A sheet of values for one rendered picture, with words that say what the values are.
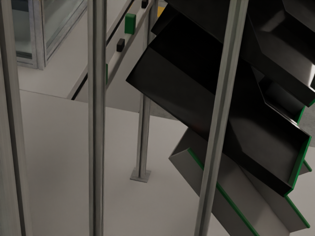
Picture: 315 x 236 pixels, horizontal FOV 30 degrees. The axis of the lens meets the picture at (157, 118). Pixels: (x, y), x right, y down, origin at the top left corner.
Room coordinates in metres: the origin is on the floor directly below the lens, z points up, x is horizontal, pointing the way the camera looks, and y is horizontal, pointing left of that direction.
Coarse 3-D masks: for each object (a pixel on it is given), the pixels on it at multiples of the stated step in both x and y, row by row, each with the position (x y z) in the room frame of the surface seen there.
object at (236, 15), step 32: (96, 0) 0.65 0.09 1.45; (96, 32) 0.65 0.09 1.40; (96, 64) 0.65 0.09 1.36; (224, 64) 0.61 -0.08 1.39; (96, 96) 0.65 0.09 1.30; (224, 96) 0.62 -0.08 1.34; (96, 128) 0.64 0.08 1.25; (224, 128) 0.61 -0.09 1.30; (96, 160) 0.64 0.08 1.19; (96, 192) 0.64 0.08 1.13; (96, 224) 0.64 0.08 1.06
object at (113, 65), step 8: (152, 0) 0.94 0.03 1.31; (144, 8) 0.90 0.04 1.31; (136, 16) 0.87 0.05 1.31; (144, 16) 0.89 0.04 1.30; (136, 24) 0.84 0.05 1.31; (136, 32) 0.84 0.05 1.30; (128, 40) 0.79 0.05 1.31; (112, 56) 0.74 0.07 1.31; (120, 56) 0.74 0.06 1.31; (112, 64) 0.72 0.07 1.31; (112, 72) 0.70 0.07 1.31
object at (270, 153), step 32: (160, 32) 0.72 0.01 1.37; (192, 32) 0.79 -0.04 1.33; (160, 64) 0.67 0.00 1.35; (192, 64) 0.79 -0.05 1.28; (160, 96) 0.67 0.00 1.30; (192, 96) 0.65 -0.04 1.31; (256, 96) 0.75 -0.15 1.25; (192, 128) 0.65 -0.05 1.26; (256, 128) 0.71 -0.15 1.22; (288, 128) 0.73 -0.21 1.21; (256, 160) 0.62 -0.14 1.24; (288, 160) 0.67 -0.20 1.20; (288, 192) 0.60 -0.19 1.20
